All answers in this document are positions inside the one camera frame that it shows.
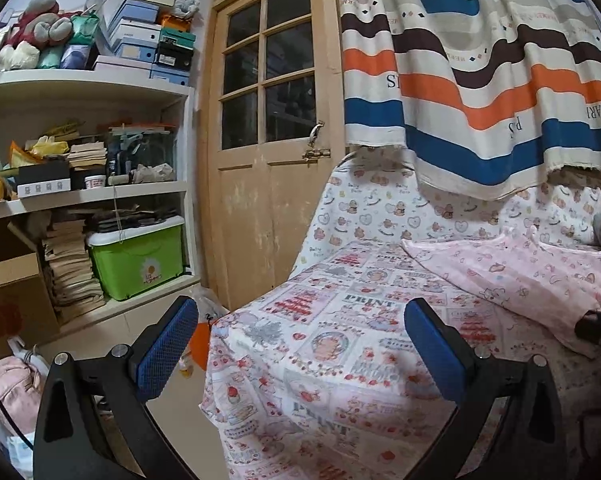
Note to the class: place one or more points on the white shelving unit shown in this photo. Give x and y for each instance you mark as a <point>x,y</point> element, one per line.
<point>80,80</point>

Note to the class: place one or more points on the small grey plush toy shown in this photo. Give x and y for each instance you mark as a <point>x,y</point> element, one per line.
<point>186,7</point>

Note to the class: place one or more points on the bear printed cloth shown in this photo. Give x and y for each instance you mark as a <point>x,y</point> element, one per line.
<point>380,210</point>

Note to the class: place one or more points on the pink backpack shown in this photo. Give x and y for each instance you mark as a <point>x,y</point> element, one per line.
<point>10,385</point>

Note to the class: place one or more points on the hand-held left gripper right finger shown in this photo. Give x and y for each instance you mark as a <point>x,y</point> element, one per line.
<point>433,350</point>

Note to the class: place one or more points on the orange plastic bag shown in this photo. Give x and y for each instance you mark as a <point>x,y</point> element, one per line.
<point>200,347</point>

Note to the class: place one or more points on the wooden door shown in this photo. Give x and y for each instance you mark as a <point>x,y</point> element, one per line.
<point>260,210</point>

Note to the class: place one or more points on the pink printed pants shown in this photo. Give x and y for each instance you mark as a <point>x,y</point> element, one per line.
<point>520,275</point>

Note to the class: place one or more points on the stack of shoe boxes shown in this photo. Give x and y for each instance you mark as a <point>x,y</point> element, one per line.
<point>140,35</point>

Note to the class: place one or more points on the stack of old papers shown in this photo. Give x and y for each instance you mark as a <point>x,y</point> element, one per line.
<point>73,275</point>

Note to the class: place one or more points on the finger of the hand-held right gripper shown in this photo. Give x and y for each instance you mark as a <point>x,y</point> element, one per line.
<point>600,332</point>

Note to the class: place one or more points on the red and grey plush toy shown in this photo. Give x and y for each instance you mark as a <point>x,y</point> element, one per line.
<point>40,20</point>

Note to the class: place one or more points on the striped curtain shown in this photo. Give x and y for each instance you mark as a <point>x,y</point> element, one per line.
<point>480,85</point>

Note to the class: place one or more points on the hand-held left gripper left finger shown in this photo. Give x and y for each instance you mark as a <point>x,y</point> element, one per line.
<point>168,345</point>

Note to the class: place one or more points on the patchwork printed bed sheet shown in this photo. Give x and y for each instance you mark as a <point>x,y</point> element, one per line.
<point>330,360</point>

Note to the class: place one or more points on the glass tank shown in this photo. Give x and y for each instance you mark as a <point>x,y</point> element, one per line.
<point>140,152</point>

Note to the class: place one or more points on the cardboard box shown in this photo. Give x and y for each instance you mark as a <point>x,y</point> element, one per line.
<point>15,300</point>

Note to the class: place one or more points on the white flat box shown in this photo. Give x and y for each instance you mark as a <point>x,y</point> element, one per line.
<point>43,188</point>

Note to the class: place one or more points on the white cup with red label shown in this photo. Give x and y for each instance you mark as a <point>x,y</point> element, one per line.
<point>94,182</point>

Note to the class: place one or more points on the green storage box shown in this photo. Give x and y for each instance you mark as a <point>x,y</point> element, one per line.
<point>135,265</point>

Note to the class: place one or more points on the metal door latch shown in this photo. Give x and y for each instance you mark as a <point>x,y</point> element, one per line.
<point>315,145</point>

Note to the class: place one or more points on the white plastic bag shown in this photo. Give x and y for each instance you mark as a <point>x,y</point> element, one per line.
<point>211,305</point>

